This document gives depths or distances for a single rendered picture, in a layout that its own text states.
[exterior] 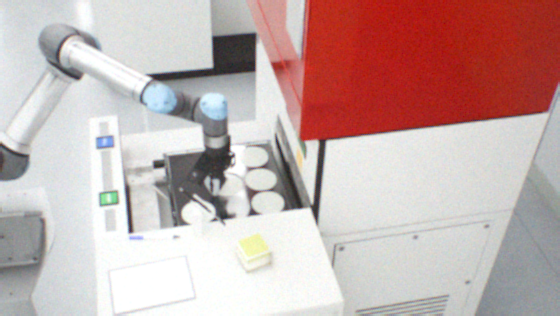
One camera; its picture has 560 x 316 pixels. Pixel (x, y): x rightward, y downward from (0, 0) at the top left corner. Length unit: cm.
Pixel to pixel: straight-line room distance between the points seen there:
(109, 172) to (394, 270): 100
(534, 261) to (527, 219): 27
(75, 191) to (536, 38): 237
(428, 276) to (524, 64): 88
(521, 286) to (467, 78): 156
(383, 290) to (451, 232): 33
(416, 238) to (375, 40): 81
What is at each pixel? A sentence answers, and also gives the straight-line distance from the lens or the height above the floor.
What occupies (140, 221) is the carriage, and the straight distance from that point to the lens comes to 214.
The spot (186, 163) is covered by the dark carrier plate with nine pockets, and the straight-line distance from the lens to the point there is 229.
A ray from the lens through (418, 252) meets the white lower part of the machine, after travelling 238.
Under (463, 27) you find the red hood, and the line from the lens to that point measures 182.
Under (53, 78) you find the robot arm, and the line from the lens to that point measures 218.
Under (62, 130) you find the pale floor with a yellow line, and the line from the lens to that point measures 394.
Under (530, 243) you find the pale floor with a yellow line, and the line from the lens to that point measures 349.
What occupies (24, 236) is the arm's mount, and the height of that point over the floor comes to 94.
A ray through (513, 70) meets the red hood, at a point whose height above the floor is 139.
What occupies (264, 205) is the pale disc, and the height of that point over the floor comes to 90.
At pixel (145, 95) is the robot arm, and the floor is 133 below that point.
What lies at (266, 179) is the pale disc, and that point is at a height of 90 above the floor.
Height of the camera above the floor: 243
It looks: 42 degrees down
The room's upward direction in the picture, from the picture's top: 3 degrees clockwise
